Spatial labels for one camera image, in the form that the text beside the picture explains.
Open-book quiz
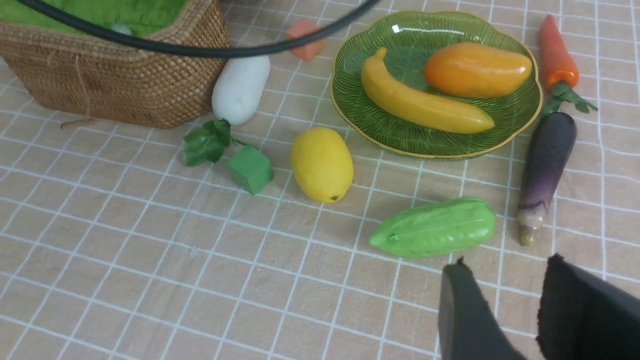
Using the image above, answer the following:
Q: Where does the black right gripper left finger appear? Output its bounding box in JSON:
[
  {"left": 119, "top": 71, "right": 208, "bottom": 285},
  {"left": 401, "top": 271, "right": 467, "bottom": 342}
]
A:
[{"left": 438, "top": 257, "right": 525, "bottom": 360}]

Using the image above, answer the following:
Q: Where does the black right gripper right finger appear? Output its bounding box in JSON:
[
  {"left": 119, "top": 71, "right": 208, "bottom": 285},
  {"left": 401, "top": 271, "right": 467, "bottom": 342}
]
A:
[{"left": 536, "top": 254, "right": 640, "bottom": 360}]

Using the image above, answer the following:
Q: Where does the green toy bitter gourd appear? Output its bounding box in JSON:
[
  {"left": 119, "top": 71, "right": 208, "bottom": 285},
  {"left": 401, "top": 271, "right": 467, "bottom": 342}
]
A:
[{"left": 368, "top": 197, "right": 498, "bottom": 259}]

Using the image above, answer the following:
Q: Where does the purple toy eggplant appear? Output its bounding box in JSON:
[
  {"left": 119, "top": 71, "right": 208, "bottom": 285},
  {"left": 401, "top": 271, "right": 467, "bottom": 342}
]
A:
[{"left": 517, "top": 111, "right": 578, "bottom": 247}]

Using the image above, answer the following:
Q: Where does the yellow toy banana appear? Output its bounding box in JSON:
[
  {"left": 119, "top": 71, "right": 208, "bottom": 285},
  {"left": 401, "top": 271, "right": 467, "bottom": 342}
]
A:
[{"left": 360, "top": 47, "right": 495, "bottom": 134}]

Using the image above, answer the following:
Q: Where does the yellow toy lemon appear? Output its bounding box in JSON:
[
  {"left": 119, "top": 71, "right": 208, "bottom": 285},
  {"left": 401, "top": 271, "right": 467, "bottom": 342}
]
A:
[{"left": 291, "top": 126, "right": 354, "bottom": 204}]

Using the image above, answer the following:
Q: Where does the orange toy carrot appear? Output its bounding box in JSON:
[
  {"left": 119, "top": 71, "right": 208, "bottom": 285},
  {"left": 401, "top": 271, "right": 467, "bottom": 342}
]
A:
[{"left": 538, "top": 14, "right": 599, "bottom": 116}]

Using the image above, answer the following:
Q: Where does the orange toy mango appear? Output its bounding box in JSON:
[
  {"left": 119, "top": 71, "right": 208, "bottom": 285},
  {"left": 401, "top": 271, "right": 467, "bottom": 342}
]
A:
[{"left": 422, "top": 42, "right": 533, "bottom": 99}]

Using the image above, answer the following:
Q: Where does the white toy radish with leaves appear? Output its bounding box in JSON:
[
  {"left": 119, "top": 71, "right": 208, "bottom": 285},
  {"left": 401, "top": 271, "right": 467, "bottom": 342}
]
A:
[{"left": 182, "top": 55, "right": 271, "bottom": 167}]

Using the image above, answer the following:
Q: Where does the green glass leaf plate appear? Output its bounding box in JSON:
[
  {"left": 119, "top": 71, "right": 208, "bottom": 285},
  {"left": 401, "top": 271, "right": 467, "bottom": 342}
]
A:
[{"left": 329, "top": 11, "right": 544, "bottom": 160}]

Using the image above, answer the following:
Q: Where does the green foam cube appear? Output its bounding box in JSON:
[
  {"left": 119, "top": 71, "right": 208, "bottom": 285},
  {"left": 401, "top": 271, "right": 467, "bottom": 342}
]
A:
[{"left": 227, "top": 145, "right": 274, "bottom": 195}]

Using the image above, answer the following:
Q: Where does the orange foam cube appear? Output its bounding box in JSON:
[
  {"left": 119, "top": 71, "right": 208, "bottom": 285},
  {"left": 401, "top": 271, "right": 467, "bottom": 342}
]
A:
[{"left": 286, "top": 19, "right": 326, "bottom": 63}]

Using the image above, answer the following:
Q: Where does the woven rattan basket green lining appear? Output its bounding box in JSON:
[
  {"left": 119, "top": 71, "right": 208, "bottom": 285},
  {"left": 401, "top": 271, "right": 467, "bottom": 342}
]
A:
[{"left": 1, "top": 0, "right": 230, "bottom": 129}]

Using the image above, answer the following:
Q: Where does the black cable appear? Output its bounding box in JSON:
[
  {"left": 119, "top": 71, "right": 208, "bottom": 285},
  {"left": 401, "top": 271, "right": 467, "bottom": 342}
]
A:
[{"left": 17, "top": 0, "right": 383, "bottom": 59}]

